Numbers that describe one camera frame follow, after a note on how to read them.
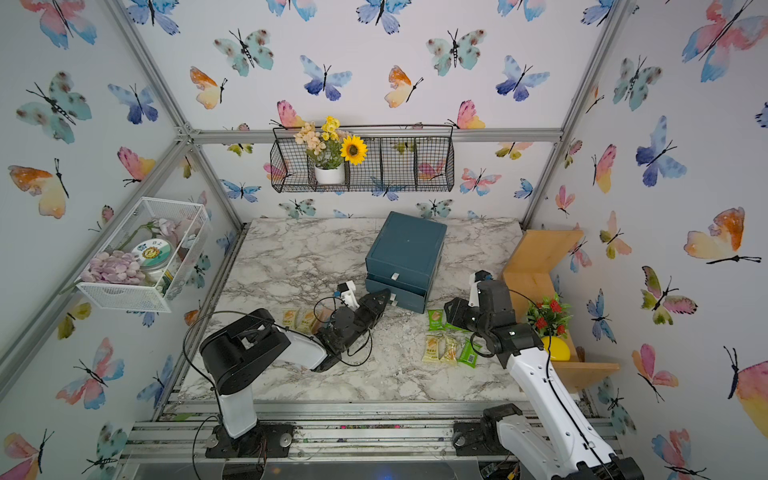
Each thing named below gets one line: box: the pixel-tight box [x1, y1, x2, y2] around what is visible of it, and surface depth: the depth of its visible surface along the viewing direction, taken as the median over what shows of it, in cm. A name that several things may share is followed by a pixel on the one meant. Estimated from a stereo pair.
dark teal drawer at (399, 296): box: [366, 279, 427, 314], surface depth 87 cm
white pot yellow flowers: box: [294, 116, 368, 185], surface depth 86 cm
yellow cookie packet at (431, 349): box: [422, 337, 439, 361], surface depth 88 cm
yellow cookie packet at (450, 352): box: [443, 338, 459, 362], surface depth 88 cm
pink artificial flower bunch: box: [80, 250, 146, 284], surface depth 61 cm
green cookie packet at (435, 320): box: [428, 309, 446, 331], surface depth 95 cm
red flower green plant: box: [526, 292, 573, 339], surface depth 75 cm
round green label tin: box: [132, 238, 174, 271], surface depth 67 cm
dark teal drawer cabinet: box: [365, 211, 447, 314], surface depth 88 cm
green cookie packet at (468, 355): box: [458, 339, 482, 368], surface depth 88 cm
